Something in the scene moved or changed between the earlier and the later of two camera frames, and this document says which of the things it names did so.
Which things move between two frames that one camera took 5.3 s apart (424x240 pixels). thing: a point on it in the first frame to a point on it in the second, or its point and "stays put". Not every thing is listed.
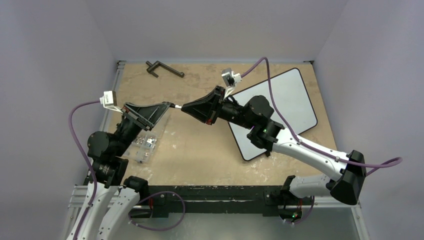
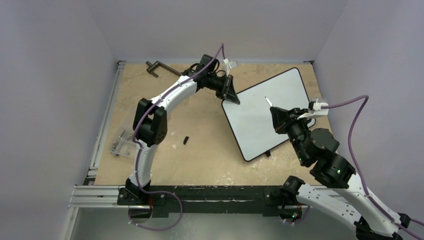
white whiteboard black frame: (292, 101) stays put
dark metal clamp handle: (152, 66) stays put
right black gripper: (214, 106) to (286, 120)
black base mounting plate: (270, 200) stays put
